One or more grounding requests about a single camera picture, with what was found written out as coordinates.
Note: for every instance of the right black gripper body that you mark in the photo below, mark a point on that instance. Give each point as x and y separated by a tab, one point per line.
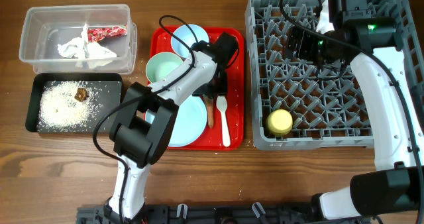
311	48

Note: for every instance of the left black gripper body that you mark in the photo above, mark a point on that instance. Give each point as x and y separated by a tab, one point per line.
218	85

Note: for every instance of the light blue bowl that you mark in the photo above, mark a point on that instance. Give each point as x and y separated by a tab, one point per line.
184	34

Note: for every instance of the brown carrot piece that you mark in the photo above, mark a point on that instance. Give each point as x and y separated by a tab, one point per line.
209	107

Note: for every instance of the green bowl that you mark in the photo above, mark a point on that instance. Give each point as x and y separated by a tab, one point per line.
161	64

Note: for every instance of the light blue plate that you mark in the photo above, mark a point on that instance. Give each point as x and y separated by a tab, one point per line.
190	122

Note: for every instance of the yellow plastic cup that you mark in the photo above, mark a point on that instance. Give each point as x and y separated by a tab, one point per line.
279	122

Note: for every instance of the brown food chunk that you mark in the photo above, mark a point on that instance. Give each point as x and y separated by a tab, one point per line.
81	94

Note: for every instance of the white rice pile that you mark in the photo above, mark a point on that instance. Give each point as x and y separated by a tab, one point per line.
60	112

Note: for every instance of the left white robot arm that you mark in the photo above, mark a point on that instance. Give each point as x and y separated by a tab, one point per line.
144	122

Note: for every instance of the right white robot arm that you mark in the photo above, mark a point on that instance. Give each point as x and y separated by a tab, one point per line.
372	48

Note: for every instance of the grey dishwasher rack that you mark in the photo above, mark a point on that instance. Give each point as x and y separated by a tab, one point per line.
327	112

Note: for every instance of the black waste tray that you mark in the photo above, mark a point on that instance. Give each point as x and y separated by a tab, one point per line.
110	87

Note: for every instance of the white plastic spoon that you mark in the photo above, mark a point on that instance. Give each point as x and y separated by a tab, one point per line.
222	105

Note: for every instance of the red plastic tray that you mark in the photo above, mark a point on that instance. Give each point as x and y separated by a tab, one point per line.
211	138

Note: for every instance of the red patterned wrapper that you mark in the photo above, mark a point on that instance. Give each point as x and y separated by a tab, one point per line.
98	34

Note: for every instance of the crumpled white tissue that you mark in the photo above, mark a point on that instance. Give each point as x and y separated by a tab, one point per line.
82	48

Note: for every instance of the clear plastic bin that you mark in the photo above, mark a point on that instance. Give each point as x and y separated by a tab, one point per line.
48	31

